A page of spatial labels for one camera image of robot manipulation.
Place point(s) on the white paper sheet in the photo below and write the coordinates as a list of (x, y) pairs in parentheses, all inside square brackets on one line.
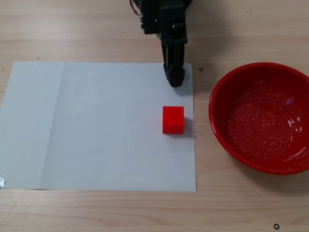
[(96, 125)]

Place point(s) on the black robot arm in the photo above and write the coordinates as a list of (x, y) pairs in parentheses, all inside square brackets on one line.
[(186, 3)]

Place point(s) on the grey tape piece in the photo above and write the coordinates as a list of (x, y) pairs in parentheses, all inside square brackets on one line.
[(2, 182)]

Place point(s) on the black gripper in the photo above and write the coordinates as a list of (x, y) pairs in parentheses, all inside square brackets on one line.
[(173, 36)]

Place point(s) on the red speckled bowl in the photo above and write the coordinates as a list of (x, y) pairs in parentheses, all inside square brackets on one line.
[(260, 135)]

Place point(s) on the red cube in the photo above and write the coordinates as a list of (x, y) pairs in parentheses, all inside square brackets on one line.
[(172, 120)]

